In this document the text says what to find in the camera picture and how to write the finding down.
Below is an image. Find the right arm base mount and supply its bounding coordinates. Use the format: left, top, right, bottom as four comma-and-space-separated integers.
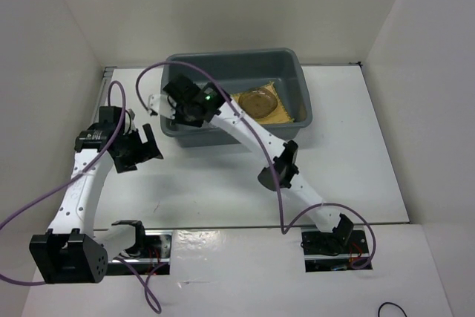
301, 227, 370, 273

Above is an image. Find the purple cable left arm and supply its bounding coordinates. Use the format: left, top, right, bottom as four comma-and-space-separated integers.
0, 79, 163, 314

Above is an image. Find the bamboo mat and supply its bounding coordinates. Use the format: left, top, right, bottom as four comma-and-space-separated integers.
232, 82, 294, 125

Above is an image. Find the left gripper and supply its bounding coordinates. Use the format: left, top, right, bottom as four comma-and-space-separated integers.
115, 123, 163, 173

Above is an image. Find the grey plastic bin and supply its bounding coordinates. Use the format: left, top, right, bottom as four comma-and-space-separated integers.
160, 48, 313, 148

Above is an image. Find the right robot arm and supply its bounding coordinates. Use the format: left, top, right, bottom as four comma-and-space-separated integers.
163, 75, 354, 256

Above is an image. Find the black cable loop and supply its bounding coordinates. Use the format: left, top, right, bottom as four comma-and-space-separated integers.
378, 301, 407, 317

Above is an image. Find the clear plate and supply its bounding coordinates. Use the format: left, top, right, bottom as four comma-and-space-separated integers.
239, 87, 278, 117
237, 86, 279, 118

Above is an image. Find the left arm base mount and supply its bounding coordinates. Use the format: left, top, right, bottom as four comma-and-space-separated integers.
94, 225, 173, 277

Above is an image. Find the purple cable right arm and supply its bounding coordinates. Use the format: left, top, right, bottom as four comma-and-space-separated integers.
135, 60, 379, 270

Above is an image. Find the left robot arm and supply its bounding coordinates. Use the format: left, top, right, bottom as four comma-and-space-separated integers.
29, 106, 162, 284

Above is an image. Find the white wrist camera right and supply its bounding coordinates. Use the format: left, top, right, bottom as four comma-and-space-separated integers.
147, 94, 176, 120

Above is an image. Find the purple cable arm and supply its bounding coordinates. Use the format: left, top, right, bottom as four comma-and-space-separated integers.
0, 79, 163, 314
135, 60, 379, 270

